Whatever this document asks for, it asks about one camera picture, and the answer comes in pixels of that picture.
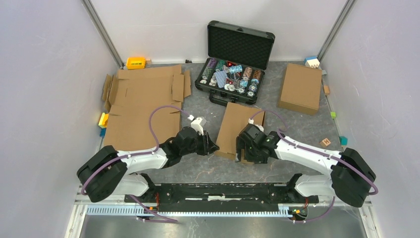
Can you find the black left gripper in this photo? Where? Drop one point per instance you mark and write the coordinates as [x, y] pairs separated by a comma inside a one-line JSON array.
[[208, 146]]

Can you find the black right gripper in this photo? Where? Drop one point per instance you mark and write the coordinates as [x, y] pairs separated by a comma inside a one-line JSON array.
[[240, 144]]

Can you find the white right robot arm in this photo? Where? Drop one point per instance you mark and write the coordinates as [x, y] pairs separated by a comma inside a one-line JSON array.
[[344, 175]]

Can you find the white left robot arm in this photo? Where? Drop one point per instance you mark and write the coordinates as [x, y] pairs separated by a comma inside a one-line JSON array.
[[112, 172]]

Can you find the folded brown cardboard box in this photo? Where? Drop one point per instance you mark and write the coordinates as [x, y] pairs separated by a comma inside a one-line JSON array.
[[300, 89]]

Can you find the blue playing card deck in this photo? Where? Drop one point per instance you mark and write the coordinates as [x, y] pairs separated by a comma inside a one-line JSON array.
[[221, 77]]

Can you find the black poker chip case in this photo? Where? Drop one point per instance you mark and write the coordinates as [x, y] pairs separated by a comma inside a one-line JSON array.
[[244, 54]]

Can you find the wooden letter H cube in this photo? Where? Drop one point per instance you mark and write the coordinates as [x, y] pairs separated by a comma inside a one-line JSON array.
[[325, 142]]

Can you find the stack of flat cardboard sheets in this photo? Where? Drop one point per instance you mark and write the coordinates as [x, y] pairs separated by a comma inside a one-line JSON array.
[[143, 106]]

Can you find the small wooden cube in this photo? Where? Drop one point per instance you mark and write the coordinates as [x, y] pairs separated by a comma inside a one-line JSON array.
[[326, 90]]

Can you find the teal small cube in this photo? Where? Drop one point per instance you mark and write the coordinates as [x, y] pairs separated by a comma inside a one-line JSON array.
[[343, 140]]

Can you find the blue white toy block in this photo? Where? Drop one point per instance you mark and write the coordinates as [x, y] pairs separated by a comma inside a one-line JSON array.
[[312, 62]]

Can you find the yellow orange toy block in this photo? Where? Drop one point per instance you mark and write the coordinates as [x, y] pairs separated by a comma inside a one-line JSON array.
[[103, 120]]

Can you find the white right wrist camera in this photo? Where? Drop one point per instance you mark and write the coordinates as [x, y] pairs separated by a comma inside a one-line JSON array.
[[256, 124]]

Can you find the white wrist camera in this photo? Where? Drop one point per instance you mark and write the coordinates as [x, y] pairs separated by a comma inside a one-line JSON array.
[[197, 123], [256, 124]]

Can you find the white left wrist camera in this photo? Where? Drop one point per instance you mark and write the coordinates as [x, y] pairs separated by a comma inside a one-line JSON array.
[[197, 123]]

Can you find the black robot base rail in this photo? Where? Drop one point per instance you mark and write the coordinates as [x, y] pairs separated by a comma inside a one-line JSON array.
[[223, 197]]

